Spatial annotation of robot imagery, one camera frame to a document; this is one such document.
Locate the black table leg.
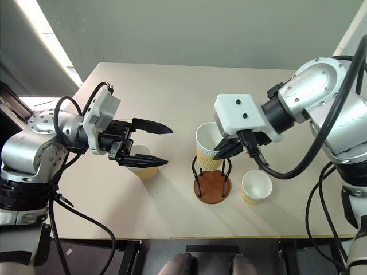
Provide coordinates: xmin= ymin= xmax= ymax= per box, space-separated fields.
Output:
xmin=276 ymin=239 xmax=301 ymax=275
xmin=118 ymin=239 xmax=143 ymax=275

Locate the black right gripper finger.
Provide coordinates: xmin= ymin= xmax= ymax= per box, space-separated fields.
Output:
xmin=213 ymin=139 xmax=236 ymax=160
xmin=221 ymin=142 xmax=244 ymax=159

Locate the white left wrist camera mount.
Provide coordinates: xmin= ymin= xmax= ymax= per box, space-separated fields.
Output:
xmin=82 ymin=85 xmax=122 ymax=156

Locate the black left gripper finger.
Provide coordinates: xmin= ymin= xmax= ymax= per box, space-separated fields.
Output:
xmin=130 ymin=117 xmax=174 ymax=135
xmin=118 ymin=154 xmax=169 ymax=168

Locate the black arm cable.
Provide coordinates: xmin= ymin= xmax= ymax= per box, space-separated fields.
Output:
xmin=48 ymin=82 xmax=117 ymax=275
xmin=237 ymin=36 xmax=367 ymax=180

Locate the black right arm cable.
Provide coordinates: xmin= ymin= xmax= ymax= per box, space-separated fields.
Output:
xmin=237 ymin=36 xmax=367 ymax=180

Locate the wire cup holder wooden base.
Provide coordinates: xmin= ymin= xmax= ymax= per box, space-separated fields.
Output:
xmin=191 ymin=156 xmax=232 ymax=205

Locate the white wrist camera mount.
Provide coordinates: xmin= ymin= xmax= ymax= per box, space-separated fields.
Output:
xmin=82 ymin=85 xmax=122 ymax=156
xmin=213 ymin=93 xmax=283 ymax=143

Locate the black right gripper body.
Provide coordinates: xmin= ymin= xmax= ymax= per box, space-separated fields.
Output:
xmin=220 ymin=130 xmax=272 ymax=151

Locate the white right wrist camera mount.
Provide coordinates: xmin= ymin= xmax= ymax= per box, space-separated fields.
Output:
xmin=213 ymin=93 xmax=283 ymax=143

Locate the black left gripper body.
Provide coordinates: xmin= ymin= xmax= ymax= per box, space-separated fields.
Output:
xmin=99 ymin=119 xmax=136 ymax=166

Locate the thin black body cable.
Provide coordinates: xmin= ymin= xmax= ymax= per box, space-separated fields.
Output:
xmin=304 ymin=162 xmax=349 ymax=272

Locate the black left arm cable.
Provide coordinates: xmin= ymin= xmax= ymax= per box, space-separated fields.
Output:
xmin=48 ymin=82 xmax=117 ymax=275

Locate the ribbed tan paper cup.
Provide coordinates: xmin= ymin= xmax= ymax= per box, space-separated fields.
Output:
xmin=126 ymin=144 xmax=159 ymax=181
xmin=240 ymin=170 xmax=274 ymax=207
xmin=195 ymin=121 xmax=228 ymax=173

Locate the dark rounded shape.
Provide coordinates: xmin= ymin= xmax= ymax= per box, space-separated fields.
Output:
xmin=158 ymin=252 xmax=199 ymax=275
xmin=230 ymin=254 xmax=258 ymax=275

